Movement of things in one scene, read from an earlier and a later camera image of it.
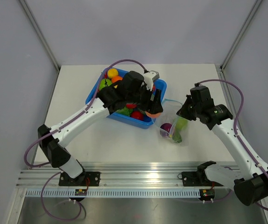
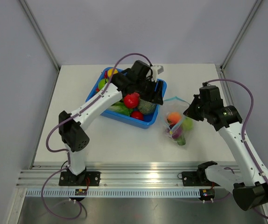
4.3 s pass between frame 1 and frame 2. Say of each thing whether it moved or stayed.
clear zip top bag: moved
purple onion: moved
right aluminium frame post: stayed
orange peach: moved
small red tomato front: stayed
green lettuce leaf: stayed
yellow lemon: stayed
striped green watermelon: stayed
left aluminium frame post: stayed
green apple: moved
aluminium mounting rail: stayed
